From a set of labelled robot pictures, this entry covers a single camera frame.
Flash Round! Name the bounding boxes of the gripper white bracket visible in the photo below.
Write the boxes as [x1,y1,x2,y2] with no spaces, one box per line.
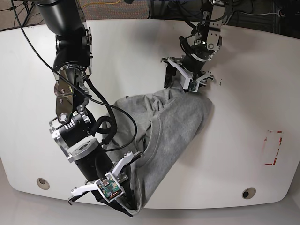
[68,139,143,217]
[161,54,214,91]

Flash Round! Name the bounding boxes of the grey t-shirt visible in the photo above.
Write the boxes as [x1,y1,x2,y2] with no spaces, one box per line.
[108,86,213,215]

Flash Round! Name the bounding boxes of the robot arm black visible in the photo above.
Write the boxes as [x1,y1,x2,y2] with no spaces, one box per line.
[161,0,233,92]
[34,0,142,214]

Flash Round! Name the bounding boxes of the left table grommet hole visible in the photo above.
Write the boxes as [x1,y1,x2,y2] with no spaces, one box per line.
[37,178,50,190]

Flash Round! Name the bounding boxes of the table grommet hole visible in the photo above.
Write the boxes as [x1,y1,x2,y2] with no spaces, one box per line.
[242,187,256,200]
[37,178,50,190]

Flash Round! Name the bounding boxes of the red tape marking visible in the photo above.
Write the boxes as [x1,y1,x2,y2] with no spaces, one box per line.
[263,130,284,166]

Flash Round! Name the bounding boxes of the right table grommet hole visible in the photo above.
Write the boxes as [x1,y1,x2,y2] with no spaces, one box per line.
[242,187,256,200]

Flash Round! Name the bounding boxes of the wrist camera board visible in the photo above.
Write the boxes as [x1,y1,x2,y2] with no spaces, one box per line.
[187,79,199,92]
[96,172,125,203]

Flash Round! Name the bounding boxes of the yellow cable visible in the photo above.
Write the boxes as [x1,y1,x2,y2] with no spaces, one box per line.
[82,0,120,8]

